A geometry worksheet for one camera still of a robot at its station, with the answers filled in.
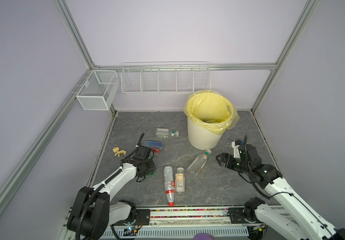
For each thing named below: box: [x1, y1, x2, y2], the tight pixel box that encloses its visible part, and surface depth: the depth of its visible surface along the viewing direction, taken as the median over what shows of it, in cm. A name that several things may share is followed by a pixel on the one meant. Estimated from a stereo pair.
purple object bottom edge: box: [193, 233, 216, 240], surface depth 71 cm
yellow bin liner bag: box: [183, 89, 240, 136], surface depth 91 cm
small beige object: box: [112, 147, 127, 157], surface depth 98 cm
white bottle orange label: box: [175, 167, 185, 192], surface depth 82 cm
